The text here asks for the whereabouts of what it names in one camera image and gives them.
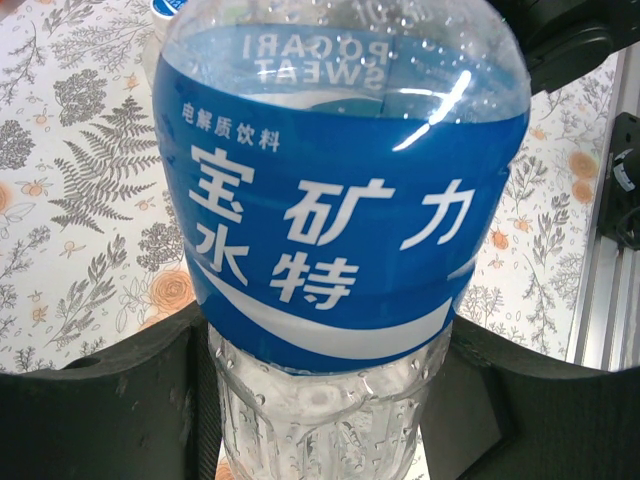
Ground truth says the clear unlabelled plastic bottle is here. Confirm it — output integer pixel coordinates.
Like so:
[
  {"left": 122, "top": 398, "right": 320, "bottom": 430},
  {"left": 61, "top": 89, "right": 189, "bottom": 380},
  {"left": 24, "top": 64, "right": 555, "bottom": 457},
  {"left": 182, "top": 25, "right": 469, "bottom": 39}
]
[{"left": 141, "top": 0, "right": 187, "bottom": 87}]

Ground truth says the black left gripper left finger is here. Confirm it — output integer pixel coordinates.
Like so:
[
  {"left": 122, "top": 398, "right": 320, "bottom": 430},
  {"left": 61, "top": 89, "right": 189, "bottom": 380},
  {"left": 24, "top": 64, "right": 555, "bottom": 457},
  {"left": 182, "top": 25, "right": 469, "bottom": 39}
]
[{"left": 0, "top": 303, "right": 225, "bottom": 480}]

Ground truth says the white blue-top bottle cap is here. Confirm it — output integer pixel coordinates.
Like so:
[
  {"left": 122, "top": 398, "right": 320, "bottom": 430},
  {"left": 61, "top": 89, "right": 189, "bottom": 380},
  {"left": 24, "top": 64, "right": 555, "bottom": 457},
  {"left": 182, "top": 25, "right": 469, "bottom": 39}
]
[{"left": 149, "top": 0, "right": 187, "bottom": 20}]

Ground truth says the blue label plastic bottle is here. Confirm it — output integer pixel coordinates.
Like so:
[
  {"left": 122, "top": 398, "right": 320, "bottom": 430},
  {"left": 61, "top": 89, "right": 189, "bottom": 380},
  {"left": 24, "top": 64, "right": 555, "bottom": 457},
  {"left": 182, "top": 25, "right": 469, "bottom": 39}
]
[{"left": 151, "top": 0, "right": 532, "bottom": 480}]

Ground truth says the floral fern pattern tablecloth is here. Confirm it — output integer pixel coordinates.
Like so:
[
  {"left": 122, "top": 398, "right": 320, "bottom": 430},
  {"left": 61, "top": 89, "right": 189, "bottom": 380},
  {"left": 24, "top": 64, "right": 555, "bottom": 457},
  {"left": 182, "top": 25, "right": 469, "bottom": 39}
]
[{"left": 0, "top": 0, "right": 626, "bottom": 480}]

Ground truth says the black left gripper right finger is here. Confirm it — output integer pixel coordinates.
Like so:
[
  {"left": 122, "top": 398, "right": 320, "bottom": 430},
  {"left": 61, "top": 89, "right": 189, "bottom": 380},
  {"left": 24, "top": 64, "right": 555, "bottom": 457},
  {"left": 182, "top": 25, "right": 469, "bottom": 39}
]
[{"left": 418, "top": 318, "right": 640, "bottom": 480}]

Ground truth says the wide grooved aluminium frame rail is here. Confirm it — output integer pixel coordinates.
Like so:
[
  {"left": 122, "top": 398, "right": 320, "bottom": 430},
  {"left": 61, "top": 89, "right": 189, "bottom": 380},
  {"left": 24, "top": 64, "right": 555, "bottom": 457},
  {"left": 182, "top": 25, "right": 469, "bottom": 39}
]
[{"left": 567, "top": 47, "right": 640, "bottom": 374}]

